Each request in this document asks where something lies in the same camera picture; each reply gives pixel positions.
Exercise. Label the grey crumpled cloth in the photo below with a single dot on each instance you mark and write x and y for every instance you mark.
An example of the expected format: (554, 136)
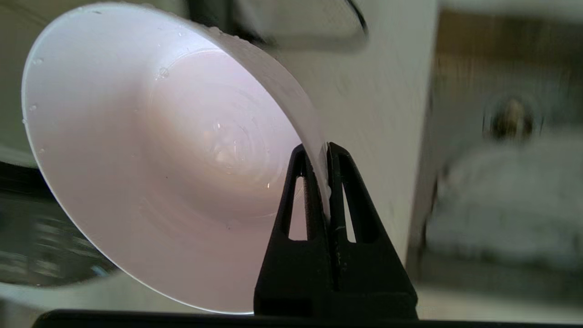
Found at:
(501, 205)

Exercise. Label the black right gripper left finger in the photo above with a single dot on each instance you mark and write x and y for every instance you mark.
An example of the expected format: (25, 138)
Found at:
(291, 273)

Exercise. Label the white round bowl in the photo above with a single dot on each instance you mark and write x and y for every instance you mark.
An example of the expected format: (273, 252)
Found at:
(91, 136)

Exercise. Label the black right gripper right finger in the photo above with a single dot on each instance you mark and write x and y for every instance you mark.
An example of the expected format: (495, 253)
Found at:
(369, 269)

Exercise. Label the metal sink drain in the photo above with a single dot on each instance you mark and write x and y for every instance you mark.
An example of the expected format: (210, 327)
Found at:
(512, 118)

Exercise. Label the stainless steel sink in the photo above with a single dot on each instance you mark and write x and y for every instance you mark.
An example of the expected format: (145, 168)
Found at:
(501, 54)

